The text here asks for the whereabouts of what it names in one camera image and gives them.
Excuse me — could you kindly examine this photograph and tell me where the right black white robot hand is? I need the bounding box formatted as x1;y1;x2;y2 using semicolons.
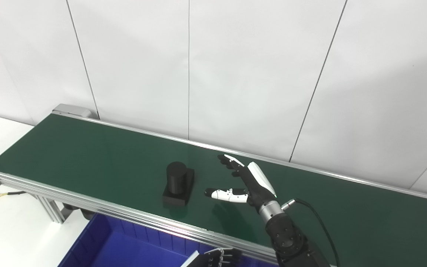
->
204;154;278;214

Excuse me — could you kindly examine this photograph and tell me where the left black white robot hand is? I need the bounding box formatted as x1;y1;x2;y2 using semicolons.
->
180;248;243;267

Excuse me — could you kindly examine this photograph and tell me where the black cylinder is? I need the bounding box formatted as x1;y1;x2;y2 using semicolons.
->
162;161;195;207

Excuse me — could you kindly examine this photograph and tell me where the blue plastic bin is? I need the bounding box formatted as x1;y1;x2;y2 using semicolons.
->
58;213;278;267

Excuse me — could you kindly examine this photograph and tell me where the green conveyor belt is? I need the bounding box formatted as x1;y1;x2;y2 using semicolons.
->
0;105;427;267
0;113;427;267

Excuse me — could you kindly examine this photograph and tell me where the aluminium conveyor leg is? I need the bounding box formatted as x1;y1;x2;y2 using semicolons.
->
34;195;69;224

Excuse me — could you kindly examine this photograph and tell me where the grey conveyor end cap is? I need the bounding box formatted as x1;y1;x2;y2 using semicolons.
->
52;104;99;120

